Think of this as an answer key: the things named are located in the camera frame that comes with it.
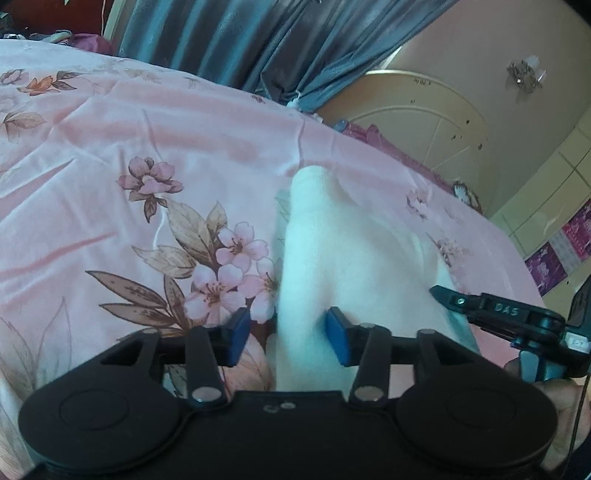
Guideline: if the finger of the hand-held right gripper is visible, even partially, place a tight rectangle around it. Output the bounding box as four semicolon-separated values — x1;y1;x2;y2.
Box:
429;285;485;325

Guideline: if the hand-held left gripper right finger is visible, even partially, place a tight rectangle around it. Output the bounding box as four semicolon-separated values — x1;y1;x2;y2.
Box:
324;306;476;407

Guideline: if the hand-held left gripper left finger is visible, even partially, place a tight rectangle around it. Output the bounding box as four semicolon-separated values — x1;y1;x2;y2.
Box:
99;307;252;411

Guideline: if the white knit sweater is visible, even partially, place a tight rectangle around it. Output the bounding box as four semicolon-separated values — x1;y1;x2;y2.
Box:
274;165;482;394

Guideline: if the person's right hand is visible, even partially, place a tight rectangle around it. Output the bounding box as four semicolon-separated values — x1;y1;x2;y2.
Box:
503;355;586;472

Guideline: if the patterned pillow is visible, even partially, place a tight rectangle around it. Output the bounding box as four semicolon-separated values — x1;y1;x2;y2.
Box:
451;181;483;210

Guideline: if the cream wardrobe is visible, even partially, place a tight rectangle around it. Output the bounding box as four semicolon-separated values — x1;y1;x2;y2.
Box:
489;127;591;259

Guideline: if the pink pillow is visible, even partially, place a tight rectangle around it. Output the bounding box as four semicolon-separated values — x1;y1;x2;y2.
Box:
342;119;462;195

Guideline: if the cream arched headboard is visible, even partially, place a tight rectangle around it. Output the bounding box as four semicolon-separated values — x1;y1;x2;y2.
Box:
318;69;490;214

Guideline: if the pink floral bedsheet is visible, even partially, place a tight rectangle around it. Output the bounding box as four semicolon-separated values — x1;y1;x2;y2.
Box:
0;39;550;467

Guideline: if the blue-grey curtain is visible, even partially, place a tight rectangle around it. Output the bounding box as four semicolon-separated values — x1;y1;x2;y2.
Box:
115;0;462;114

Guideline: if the purple cloth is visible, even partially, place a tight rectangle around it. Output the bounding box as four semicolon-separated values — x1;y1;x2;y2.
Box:
68;33;115;57

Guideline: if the red heart-shaped headboard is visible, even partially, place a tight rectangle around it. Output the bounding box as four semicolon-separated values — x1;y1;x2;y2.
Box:
0;0;116;40

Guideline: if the purple wall poster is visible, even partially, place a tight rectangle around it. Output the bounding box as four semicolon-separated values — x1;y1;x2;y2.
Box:
524;198;591;297

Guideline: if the silver wall ornament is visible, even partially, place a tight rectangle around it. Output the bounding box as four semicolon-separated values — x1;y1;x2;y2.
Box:
505;55;546;95

